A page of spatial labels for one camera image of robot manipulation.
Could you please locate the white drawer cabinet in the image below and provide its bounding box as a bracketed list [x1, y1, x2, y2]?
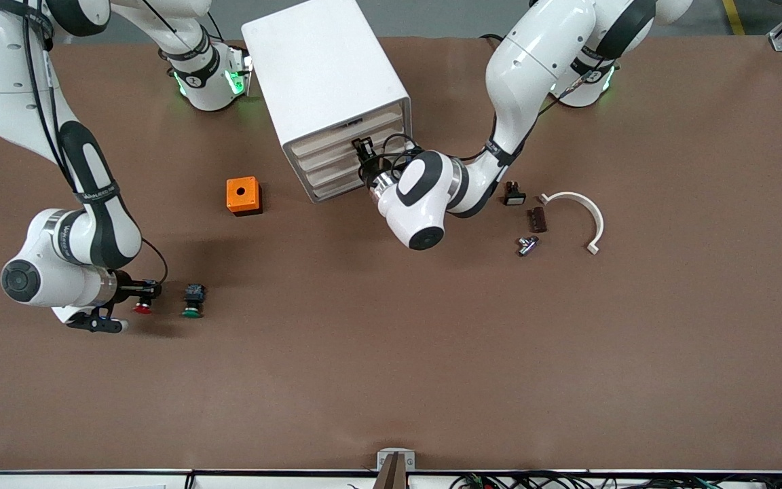
[242, 0, 414, 204]

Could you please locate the white curved pipe clamp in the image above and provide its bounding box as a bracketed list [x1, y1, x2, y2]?
[538, 192, 605, 255]

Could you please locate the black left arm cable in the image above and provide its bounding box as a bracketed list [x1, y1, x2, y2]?
[362, 58, 619, 181]

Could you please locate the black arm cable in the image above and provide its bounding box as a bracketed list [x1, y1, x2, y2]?
[21, 0, 169, 289]
[362, 58, 619, 181]

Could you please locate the green push button switch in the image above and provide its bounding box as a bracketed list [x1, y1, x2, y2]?
[182, 283, 207, 319]

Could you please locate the orange button enclosure box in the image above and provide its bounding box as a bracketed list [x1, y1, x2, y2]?
[226, 176, 263, 217]

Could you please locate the white table edge rail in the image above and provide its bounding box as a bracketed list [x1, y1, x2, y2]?
[0, 469, 782, 489]

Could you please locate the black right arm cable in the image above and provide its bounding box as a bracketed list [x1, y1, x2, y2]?
[21, 0, 169, 289]

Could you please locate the grey metal table bracket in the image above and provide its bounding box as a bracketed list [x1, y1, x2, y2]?
[376, 448, 416, 473]

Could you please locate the tangled cable bundle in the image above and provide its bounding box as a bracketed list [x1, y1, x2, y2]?
[449, 471, 782, 489]

